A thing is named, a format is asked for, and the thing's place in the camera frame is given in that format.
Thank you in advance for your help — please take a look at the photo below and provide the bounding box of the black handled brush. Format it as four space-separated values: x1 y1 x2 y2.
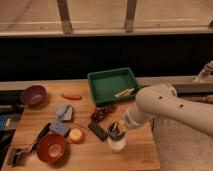
7 123 50 166

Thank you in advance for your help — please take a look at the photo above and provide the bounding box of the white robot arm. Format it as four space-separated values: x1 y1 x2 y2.
108 84 213 139

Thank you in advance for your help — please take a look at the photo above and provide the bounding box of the purple bowl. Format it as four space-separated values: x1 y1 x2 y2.
20 85 47 106

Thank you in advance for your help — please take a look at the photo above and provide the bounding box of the white plastic cup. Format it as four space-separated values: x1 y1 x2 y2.
108 129 127 152

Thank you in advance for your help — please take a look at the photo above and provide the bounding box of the black rectangular block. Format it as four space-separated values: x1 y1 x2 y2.
88 122 108 141

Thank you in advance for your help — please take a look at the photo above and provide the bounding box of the yellow red apple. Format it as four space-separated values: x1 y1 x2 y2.
69 128 84 144

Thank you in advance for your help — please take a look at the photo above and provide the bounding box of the green plastic tray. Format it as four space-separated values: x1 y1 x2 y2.
87 67 140 106

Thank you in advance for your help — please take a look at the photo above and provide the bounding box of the orange carrot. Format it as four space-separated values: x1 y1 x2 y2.
61 93 82 100

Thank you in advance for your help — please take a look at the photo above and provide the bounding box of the red bowl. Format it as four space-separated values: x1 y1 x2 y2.
36 134 66 164

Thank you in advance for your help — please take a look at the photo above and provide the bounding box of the blue grey cloth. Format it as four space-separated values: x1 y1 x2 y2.
54 104 73 121

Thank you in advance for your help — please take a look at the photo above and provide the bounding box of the banana in tray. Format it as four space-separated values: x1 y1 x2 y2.
114 88 135 98

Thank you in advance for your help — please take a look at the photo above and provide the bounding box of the dark grape bunch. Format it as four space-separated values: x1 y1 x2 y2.
90 105 116 123

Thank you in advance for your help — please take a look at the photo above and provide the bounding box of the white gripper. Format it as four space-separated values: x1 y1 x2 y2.
108 112 142 140

